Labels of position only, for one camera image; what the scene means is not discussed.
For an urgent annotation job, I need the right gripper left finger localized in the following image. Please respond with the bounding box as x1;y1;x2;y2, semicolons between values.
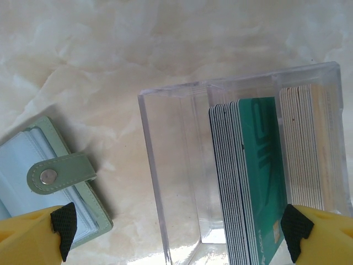
0;202;77;265

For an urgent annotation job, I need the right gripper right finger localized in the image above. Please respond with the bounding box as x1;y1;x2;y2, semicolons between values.
280;204;353;265

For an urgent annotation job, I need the sage green card holder wallet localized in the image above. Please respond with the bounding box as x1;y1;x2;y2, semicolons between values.
0;115;114;241

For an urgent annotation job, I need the clear plastic card box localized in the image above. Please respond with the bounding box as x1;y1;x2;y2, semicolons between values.
137;61;353;265

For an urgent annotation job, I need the teal credit card stack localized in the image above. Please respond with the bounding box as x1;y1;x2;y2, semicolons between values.
208;99;250;265

